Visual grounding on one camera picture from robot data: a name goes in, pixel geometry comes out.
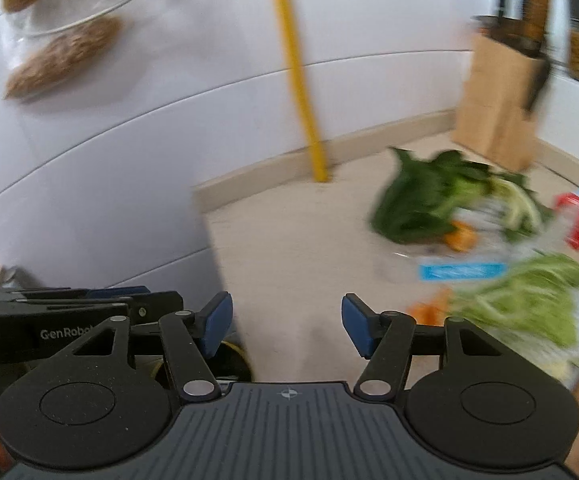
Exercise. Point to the wooden knife block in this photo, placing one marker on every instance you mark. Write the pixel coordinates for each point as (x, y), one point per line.
(499, 105)

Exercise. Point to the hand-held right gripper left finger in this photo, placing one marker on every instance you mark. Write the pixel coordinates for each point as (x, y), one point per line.
(215, 325)

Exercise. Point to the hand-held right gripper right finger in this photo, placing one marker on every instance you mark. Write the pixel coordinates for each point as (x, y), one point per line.
(358, 325)

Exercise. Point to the blue label clear wrapper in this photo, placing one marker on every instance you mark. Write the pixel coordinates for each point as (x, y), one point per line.
(462, 270)

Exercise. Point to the yellow pipe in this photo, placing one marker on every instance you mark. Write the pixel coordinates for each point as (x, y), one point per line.
(299, 85)

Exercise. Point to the orange peel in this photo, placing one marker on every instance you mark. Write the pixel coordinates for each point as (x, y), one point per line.
(429, 310)
(459, 237)

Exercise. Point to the green leafy vegetables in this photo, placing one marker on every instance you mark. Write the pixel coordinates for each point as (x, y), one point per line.
(419, 200)

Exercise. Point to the black waste bin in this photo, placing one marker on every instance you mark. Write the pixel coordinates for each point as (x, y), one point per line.
(234, 365)

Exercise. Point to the steel frame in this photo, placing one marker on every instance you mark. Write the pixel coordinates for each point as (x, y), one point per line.
(19, 277)

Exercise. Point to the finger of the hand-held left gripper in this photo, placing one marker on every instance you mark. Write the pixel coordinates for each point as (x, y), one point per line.
(154, 305)
(119, 291)

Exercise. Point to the pale green vegetable strips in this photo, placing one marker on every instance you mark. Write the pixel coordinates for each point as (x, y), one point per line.
(529, 295)

